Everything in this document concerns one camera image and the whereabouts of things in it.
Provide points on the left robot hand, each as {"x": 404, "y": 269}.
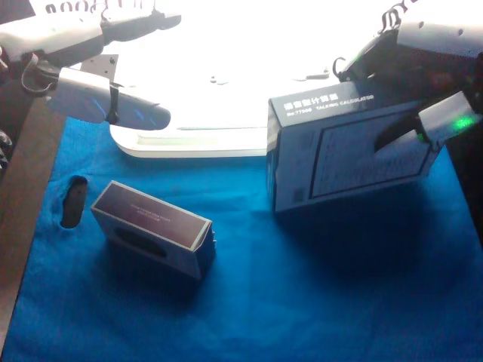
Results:
{"x": 83, "y": 98}

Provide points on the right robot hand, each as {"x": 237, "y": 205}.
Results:
{"x": 445, "y": 113}

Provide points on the navy blue box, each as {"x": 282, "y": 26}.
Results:
{"x": 339, "y": 166}

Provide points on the small maroon box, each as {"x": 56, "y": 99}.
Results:
{"x": 151, "y": 215}

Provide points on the blue cloth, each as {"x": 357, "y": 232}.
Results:
{"x": 264, "y": 294}

